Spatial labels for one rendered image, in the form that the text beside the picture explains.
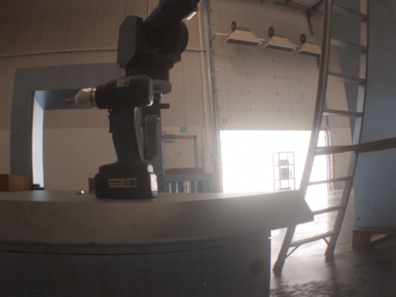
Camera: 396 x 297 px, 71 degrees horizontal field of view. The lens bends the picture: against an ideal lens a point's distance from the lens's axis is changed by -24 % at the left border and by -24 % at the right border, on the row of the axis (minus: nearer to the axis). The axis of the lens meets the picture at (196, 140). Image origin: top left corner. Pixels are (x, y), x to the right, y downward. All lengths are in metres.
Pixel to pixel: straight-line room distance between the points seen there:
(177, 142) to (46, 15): 6.48
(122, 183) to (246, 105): 10.94
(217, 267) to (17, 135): 2.11
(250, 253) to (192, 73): 10.74
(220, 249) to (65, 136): 9.87
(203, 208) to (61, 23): 11.26
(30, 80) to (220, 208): 2.20
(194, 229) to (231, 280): 0.14
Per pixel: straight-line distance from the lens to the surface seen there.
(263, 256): 0.59
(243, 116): 11.38
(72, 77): 2.52
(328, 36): 2.02
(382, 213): 2.73
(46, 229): 0.46
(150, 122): 0.91
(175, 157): 10.51
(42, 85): 2.54
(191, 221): 0.49
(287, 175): 9.89
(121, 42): 1.06
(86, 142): 10.26
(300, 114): 12.57
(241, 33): 11.48
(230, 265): 0.56
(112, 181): 0.63
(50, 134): 10.40
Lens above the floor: 0.67
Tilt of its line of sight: 7 degrees up
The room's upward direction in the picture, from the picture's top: 3 degrees counter-clockwise
